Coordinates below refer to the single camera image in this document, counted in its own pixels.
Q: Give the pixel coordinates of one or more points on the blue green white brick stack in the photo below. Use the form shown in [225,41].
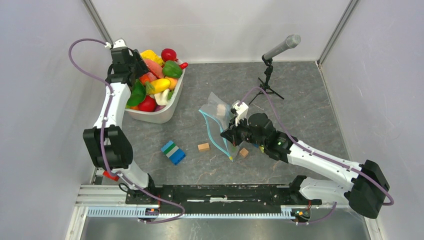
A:
[173,152]

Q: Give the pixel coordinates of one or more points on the small red toy chili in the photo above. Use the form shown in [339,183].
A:
[183,65]

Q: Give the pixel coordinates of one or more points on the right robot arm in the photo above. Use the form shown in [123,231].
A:
[362,186]

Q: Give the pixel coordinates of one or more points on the red toy apple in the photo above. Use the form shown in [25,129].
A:
[168,54]

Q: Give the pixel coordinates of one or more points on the small wooden cube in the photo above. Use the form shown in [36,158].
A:
[243,152]

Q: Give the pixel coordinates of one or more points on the black tripod mic stand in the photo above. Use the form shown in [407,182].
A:
[264,85]

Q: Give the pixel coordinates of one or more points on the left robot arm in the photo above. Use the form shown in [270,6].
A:
[106,142]

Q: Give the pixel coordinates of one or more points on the blue orange green brick stack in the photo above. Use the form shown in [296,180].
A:
[260,147]

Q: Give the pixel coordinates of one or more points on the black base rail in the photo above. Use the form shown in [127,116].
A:
[222,198]

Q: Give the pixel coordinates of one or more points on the red blue brick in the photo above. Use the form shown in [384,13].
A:
[109,176]

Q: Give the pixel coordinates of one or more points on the clear zip top bag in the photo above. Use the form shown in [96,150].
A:
[216,125]

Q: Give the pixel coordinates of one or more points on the orange toy carrot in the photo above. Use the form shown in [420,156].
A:
[147,78]

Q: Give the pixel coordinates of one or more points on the white toy radish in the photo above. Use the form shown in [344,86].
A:
[161,98]

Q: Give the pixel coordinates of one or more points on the grey microphone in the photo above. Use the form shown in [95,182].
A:
[290,42]

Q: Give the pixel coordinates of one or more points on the red toy tomato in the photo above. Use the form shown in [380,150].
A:
[148,105]

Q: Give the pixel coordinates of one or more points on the green toy bell pepper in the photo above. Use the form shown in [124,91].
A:
[172,69]

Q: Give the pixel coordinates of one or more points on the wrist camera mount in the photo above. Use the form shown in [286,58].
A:
[239,110]
[120,43]

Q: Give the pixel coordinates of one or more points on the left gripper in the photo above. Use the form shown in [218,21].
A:
[136,58]

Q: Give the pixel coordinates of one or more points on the pink toy watermelon slice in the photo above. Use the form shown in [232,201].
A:
[154,68]

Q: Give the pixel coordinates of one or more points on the long wooden block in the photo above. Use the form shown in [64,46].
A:
[203,147]

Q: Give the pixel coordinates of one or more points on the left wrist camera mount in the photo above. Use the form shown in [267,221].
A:
[120,43]

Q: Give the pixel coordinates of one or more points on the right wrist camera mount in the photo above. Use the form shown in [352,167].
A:
[239,110]

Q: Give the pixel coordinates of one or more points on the white plastic basket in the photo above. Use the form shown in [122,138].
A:
[161,114]

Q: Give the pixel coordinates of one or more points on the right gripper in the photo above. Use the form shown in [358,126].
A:
[232,133]

